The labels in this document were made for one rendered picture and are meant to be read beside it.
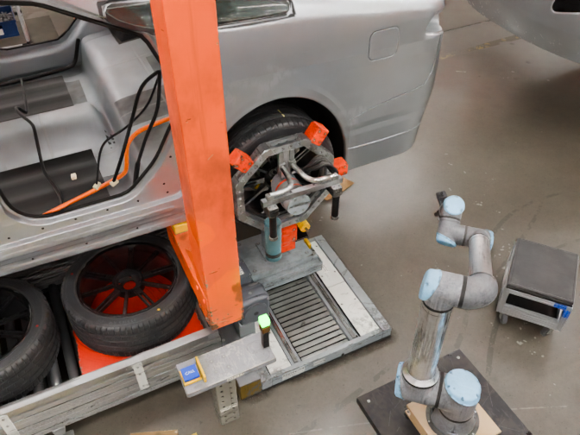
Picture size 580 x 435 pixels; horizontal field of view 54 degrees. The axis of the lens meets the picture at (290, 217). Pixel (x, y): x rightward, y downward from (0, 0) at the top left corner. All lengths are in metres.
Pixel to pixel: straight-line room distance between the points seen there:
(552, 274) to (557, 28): 1.84
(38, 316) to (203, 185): 1.25
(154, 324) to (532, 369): 2.02
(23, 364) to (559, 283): 2.73
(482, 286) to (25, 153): 2.45
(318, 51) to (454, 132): 2.50
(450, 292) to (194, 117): 1.05
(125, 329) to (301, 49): 1.53
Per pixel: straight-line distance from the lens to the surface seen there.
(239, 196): 2.82
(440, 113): 5.23
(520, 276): 3.42
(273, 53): 2.60
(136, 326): 2.86
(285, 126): 2.81
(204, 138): 2.02
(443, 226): 2.61
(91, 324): 2.92
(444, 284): 2.06
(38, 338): 2.96
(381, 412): 2.79
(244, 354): 2.74
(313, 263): 3.50
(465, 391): 2.52
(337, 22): 2.71
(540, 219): 4.35
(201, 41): 1.85
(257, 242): 3.49
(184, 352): 2.93
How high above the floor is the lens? 2.72
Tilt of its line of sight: 43 degrees down
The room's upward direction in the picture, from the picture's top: straight up
